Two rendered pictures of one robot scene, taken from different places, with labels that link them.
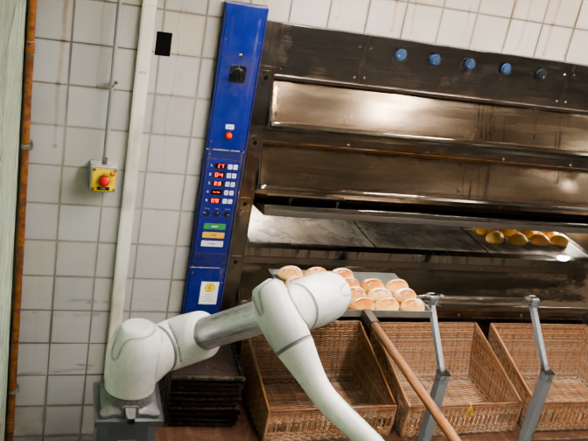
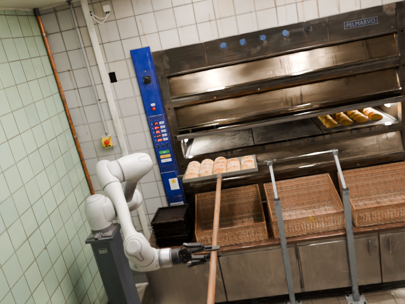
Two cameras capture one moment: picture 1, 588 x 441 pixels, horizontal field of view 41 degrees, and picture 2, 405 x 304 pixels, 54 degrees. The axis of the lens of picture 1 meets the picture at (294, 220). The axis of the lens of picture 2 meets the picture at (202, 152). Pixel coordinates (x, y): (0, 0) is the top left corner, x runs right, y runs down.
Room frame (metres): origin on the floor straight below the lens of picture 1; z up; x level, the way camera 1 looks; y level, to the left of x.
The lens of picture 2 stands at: (0.17, -1.48, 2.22)
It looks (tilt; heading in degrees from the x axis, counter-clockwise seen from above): 17 degrees down; 28
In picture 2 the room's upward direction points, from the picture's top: 12 degrees counter-clockwise
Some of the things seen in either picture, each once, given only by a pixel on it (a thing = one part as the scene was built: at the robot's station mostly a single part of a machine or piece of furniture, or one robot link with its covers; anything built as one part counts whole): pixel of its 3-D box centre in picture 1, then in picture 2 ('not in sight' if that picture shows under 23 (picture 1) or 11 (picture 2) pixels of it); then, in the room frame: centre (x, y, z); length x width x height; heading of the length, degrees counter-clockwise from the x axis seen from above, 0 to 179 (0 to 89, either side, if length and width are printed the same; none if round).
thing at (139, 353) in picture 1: (136, 354); (98, 210); (2.07, 0.40, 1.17); 0.18 x 0.16 x 0.22; 143
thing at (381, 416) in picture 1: (315, 377); (229, 215); (2.84, -0.21, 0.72); 0.56 x 0.49 x 0.28; 112
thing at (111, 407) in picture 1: (129, 397); (101, 230); (2.04, 0.40, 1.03); 0.22 x 0.18 x 0.06; 18
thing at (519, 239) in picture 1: (501, 217); (345, 113); (3.91, -1.06, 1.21); 0.61 x 0.48 x 0.06; 20
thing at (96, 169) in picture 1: (103, 176); (108, 140); (2.74, 0.73, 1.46); 0.10 x 0.07 x 0.10; 110
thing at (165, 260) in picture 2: not in sight; (167, 257); (1.56, -0.45, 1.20); 0.09 x 0.06 x 0.09; 20
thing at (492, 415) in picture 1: (441, 375); (302, 204); (3.05, -0.77, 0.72); 0.56 x 0.49 x 0.28; 111
